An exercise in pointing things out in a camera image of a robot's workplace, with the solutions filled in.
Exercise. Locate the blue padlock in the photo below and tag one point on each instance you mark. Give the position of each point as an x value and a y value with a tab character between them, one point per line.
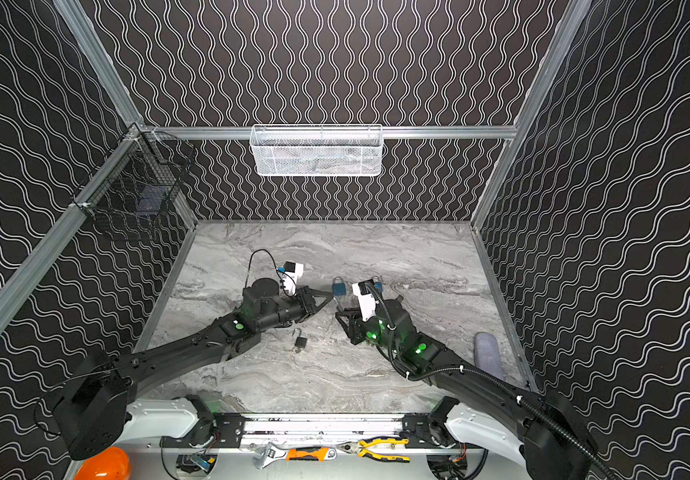
378	284
339	287

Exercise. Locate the adjustable wrench orange handle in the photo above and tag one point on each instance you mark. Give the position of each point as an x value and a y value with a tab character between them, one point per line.
272	453

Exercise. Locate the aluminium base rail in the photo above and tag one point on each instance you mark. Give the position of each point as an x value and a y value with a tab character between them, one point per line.
250	431

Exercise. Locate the yellow handled pliers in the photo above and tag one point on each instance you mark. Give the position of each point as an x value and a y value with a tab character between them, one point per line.
380	449

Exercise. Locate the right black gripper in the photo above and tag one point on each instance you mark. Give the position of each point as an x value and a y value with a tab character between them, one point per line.
352	318

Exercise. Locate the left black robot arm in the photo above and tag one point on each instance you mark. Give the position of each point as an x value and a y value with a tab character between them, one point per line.
90	409

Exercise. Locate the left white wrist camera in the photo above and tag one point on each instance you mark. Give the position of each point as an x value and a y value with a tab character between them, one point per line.
290	274

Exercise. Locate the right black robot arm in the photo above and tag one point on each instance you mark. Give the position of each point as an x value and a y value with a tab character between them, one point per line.
551	439

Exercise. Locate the black padlock middle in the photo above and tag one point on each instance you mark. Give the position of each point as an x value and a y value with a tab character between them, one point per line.
300	341

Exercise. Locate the white wire basket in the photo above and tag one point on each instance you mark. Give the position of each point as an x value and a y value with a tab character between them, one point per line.
317	150

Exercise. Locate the grey oblong pad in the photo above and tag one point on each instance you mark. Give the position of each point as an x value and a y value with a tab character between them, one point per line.
487	355

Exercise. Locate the orange hard hat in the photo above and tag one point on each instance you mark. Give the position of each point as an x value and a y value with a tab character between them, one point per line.
111	464

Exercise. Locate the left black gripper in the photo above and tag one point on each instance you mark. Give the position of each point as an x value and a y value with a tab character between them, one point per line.
306	301

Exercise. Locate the black wire basket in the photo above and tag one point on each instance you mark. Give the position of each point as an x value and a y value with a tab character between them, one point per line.
136	202

